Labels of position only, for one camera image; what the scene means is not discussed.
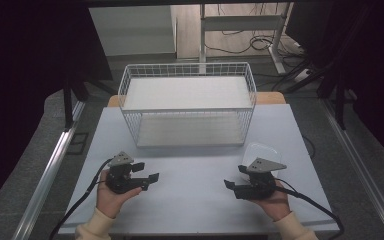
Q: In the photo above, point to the person's left hand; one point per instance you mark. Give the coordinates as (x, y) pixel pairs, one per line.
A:
(108, 201)

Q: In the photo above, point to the black floor frame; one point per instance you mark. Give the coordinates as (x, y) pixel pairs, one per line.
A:
(77, 143)

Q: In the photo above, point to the person's right hand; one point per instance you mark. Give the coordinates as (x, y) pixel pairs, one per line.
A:
(276, 206)

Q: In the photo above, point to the aluminium floor rail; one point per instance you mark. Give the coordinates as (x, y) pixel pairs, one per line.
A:
(51, 166)
(363, 166)

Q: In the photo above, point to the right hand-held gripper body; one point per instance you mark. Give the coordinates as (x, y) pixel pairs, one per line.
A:
(260, 186)

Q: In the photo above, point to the white metal desk frame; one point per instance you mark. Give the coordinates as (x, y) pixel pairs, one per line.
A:
(243, 22)

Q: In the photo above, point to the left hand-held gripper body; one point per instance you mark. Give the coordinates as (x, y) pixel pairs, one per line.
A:
(120, 181)

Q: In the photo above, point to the white cabinet panel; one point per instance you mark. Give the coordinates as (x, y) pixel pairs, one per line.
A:
(131, 31)

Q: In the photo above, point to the dark curtain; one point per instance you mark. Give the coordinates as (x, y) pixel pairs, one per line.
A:
(370, 66)
(30, 83)

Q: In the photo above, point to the wooden table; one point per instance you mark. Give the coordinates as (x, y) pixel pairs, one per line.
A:
(270, 98)

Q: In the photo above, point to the clear plastic container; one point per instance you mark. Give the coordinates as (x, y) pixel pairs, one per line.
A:
(260, 151)

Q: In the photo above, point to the white power strip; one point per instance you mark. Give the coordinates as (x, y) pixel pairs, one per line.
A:
(302, 75)

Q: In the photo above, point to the black stand leg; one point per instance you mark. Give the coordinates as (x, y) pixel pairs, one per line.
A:
(340, 106)
(68, 106)

